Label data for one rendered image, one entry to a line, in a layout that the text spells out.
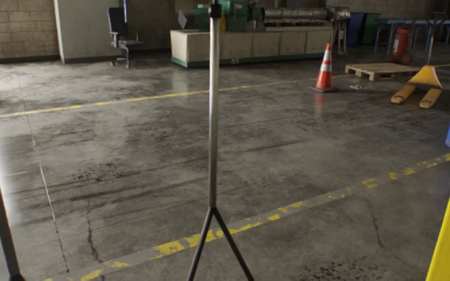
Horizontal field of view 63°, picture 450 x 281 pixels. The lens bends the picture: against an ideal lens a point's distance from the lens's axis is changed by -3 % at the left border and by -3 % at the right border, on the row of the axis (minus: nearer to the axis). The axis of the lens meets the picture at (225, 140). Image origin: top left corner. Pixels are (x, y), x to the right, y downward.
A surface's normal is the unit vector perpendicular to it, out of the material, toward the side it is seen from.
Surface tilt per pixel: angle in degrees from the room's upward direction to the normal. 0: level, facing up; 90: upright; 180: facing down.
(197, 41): 94
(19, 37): 90
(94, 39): 90
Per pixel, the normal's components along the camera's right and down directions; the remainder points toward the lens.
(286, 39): 0.50, 0.38
